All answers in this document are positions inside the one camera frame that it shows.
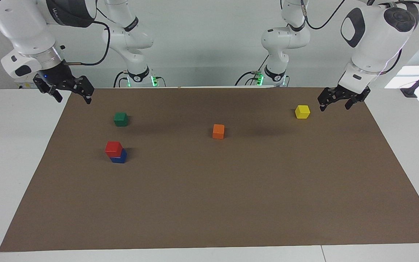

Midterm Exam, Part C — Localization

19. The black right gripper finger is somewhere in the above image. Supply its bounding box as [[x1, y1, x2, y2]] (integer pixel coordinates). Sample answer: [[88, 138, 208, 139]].
[[33, 76, 64, 103], [69, 75, 95, 105]]

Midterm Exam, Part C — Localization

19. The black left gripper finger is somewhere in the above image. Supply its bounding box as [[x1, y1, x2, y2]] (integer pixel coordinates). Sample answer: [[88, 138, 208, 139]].
[[344, 87, 371, 110], [317, 87, 338, 112]]

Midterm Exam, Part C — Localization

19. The red wooden block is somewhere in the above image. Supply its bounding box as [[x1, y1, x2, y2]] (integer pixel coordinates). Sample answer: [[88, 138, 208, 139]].
[[105, 141, 123, 158]]

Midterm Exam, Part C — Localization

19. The yellow wooden block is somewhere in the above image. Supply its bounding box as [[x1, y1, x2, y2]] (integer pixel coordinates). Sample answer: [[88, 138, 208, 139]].
[[295, 104, 311, 119]]

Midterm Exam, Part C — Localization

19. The green wooden block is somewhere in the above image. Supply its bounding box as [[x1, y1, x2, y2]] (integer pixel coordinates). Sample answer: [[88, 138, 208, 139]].
[[114, 112, 129, 127]]

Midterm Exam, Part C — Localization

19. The blue wooden block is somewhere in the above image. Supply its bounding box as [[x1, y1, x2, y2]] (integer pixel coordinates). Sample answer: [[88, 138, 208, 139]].
[[110, 148, 128, 164]]

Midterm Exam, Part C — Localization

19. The orange wooden block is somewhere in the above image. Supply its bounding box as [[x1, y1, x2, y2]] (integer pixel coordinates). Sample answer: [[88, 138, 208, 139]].
[[212, 124, 226, 140]]

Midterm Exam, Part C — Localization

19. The brown table mat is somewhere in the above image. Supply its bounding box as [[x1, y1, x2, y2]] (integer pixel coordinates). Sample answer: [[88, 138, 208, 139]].
[[0, 87, 419, 252]]

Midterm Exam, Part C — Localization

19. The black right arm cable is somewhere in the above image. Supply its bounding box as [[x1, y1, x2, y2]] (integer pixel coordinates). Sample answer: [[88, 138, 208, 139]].
[[62, 20, 111, 67]]

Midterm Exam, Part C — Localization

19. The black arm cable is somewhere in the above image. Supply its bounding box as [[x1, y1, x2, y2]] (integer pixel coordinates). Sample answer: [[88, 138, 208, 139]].
[[303, 0, 419, 30], [62, 20, 111, 67]]

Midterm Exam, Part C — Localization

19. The white wall box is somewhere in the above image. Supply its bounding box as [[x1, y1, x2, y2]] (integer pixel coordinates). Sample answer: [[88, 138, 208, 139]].
[[14, 75, 41, 89]]

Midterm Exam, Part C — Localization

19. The black right base cable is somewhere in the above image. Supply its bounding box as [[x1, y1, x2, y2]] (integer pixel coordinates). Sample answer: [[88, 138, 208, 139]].
[[113, 71, 128, 88]]

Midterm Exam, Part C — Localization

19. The black base cable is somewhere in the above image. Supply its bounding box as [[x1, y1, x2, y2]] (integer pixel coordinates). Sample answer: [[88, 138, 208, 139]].
[[113, 71, 128, 88], [235, 53, 270, 87]]

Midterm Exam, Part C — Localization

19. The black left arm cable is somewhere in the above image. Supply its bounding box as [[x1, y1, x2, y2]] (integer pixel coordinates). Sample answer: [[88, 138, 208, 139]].
[[303, 0, 419, 30]]

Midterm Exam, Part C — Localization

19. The black left base cable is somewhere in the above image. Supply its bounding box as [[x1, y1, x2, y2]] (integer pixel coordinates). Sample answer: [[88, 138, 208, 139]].
[[235, 53, 270, 87]]

